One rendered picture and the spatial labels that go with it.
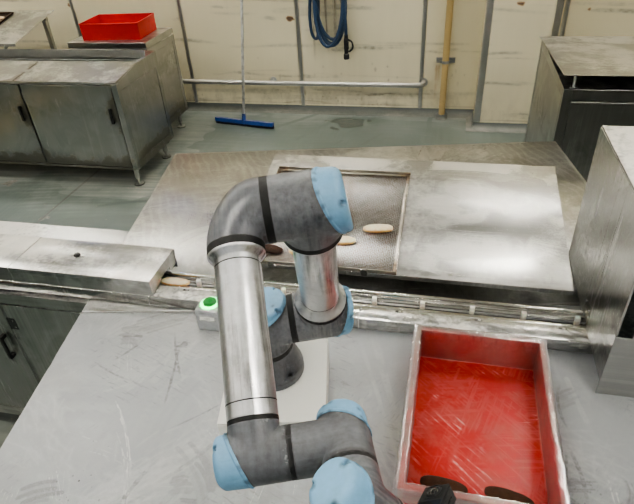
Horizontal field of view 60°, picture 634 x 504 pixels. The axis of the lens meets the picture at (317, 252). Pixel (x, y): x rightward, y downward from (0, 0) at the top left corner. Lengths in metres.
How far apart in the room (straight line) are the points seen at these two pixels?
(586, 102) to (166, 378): 2.42
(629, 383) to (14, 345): 1.98
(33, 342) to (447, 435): 1.49
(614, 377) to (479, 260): 0.51
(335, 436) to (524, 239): 1.21
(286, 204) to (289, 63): 4.50
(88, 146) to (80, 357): 2.90
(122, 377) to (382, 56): 4.09
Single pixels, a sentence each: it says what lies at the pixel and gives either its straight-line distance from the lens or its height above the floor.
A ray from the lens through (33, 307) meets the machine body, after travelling 2.10.
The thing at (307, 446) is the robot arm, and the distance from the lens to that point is 0.78.
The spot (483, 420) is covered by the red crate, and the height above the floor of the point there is 0.82.
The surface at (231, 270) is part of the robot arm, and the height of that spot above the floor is 1.41.
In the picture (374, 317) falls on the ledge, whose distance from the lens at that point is 1.58.
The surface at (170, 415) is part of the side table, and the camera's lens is 1.47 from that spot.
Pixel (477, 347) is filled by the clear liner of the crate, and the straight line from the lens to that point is 1.49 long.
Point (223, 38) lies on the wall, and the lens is 5.49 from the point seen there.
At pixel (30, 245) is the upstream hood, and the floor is 0.92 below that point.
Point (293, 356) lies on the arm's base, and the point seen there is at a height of 0.95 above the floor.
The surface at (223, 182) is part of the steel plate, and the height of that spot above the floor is 0.82.
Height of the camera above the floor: 1.92
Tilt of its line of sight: 35 degrees down
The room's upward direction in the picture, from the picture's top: 4 degrees counter-clockwise
